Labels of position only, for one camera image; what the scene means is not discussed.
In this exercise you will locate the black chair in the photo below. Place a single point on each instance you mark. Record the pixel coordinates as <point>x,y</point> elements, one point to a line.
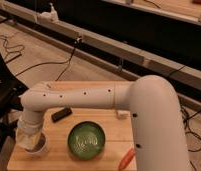
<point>10,90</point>

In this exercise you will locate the black rectangular block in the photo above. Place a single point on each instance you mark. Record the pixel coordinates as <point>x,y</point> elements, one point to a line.
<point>57,116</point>

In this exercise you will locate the orange carrot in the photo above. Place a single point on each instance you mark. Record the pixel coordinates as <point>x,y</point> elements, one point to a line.
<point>126,159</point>

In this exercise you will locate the long wooden ledge beam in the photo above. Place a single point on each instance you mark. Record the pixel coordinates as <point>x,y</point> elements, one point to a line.
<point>174,43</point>

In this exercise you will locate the white ceramic cup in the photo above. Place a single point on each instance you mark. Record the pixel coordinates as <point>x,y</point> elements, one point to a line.
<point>41,148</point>

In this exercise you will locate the white object on ledge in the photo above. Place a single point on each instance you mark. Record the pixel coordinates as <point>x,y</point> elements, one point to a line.
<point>51,16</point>

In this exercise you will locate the wooden board table top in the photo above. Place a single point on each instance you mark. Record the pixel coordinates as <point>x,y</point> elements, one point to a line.
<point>119,140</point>

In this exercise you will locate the white remote-like box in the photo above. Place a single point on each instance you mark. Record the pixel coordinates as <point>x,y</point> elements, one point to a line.
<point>121,114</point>

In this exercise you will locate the green ceramic bowl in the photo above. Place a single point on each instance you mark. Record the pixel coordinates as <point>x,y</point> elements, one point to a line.
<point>86,140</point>

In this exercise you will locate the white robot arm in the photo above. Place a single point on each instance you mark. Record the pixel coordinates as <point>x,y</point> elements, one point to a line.
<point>157,124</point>

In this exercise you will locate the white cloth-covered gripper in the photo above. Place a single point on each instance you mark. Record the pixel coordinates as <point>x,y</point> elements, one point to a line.
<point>28,135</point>

